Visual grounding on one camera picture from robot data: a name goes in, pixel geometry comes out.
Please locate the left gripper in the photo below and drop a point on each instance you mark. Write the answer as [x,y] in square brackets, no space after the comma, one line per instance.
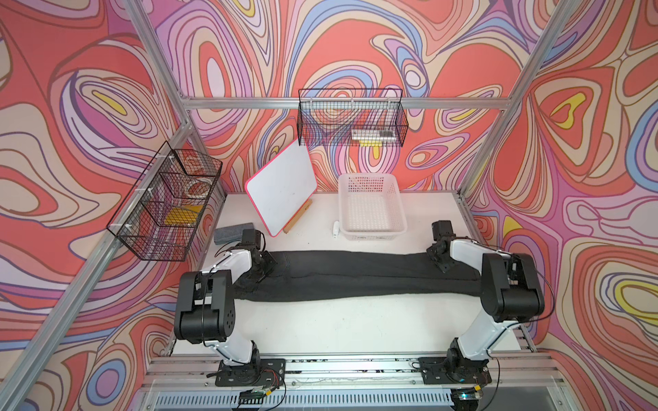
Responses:
[268,260]

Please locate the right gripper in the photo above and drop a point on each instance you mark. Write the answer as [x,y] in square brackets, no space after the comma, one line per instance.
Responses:
[443,266]

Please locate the black long pants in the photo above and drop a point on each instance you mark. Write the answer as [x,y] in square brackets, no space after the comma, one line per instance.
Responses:
[329,275]

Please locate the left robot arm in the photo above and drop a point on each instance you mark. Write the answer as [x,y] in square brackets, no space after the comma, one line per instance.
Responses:
[206,309]

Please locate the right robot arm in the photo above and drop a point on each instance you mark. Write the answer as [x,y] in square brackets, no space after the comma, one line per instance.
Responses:
[510,294]

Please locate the grey eraser block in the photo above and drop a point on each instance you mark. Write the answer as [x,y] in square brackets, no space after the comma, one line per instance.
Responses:
[231,233]

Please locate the wooden whiteboard stand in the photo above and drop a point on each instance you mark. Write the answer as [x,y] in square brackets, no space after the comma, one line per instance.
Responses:
[297,216]

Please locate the pink framed whiteboard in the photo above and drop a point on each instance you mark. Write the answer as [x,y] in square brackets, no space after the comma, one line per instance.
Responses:
[281,187]

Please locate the white plastic basket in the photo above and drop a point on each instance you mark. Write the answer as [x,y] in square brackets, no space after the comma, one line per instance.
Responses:
[370,207]

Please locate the yellow item in basket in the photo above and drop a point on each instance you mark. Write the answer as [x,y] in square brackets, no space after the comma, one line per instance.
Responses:
[186,215]

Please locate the green circuit board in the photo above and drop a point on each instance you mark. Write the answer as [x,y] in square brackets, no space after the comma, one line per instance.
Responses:
[253,397]

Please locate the silver box in basket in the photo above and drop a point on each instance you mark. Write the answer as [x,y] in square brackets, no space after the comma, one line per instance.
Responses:
[373,136]

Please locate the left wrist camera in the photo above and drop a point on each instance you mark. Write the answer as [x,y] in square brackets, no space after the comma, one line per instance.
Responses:
[251,239]

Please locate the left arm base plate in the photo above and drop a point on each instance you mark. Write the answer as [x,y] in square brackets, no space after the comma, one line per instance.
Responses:
[268,373]

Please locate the black wire basket left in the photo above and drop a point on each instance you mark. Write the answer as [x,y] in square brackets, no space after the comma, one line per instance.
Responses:
[174,177]

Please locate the black wire basket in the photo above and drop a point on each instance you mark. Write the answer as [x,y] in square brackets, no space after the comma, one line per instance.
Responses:
[326,116]
[174,177]

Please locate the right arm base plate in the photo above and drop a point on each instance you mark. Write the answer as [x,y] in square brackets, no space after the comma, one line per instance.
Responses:
[461,372]

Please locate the aluminium front rail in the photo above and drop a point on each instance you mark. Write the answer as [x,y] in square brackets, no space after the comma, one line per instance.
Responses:
[507,369]

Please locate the black wire basket back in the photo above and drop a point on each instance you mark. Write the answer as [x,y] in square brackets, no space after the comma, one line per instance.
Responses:
[326,116]

